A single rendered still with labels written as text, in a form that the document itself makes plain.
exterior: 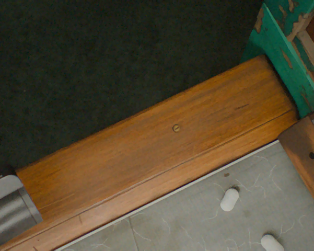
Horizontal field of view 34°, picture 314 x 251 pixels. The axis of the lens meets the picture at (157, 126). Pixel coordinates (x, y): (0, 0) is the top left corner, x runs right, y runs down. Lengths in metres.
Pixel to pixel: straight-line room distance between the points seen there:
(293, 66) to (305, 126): 0.10
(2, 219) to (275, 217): 0.37
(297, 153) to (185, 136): 0.15
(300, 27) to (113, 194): 0.32
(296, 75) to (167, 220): 0.26
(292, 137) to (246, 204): 0.12
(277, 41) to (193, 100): 0.14
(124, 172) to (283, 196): 0.22
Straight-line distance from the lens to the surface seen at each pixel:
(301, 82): 0.69
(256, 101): 0.72
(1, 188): 0.52
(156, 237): 0.70
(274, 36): 0.70
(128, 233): 0.70
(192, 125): 0.70
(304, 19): 0.62
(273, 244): 0.70
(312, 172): 0.65
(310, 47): 0.64
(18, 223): 0.52
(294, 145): 0.66
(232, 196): 0.69
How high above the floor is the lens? 1.44
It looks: 75 degrees down
